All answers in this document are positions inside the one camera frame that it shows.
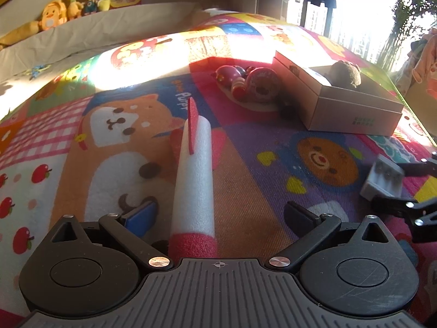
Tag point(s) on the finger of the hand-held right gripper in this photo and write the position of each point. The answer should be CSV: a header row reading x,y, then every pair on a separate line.
x,y
420,169
392,205

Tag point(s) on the white foam rocket red fins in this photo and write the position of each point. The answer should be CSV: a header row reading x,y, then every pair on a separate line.
x,y
193,184

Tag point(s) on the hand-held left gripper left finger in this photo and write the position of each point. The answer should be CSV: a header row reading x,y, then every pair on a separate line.
x,y
141,216

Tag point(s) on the orange plush toy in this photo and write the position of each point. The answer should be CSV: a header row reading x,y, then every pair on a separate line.
x,y
72,5

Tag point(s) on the window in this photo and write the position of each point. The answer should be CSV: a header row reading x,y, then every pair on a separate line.
x,y
358,13

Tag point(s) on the banana plush toy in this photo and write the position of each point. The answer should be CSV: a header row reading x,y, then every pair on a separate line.
x,y
104,0

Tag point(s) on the colourful printed play mat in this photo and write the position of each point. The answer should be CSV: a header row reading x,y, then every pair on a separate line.
x,y
102,150

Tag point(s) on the long yellow plush pillow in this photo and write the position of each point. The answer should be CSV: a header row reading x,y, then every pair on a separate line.
x,y
18,34

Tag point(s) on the green plant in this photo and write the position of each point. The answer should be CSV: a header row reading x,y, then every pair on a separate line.
x,y
403,13

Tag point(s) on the yellow duck plush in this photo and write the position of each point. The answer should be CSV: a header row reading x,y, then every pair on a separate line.
x,y
51,15

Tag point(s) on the brown plush bear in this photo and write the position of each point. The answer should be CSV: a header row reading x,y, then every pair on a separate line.
x,y
344,75

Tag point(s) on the beige sofa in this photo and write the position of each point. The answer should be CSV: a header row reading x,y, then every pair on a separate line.
x,y
102,30

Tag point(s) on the beige cardboard box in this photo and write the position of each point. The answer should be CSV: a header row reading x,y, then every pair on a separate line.
x,y
341,116

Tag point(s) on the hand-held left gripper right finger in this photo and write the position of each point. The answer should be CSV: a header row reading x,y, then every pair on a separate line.
x,y
300,217

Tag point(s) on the small red white toy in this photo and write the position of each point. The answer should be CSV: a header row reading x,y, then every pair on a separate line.
x,y
239,88

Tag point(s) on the pale clothes pile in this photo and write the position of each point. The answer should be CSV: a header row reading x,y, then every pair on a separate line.
x,y
423,61

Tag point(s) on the grey plastic toy piece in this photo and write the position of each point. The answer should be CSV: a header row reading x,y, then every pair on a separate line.
x,y
380,177

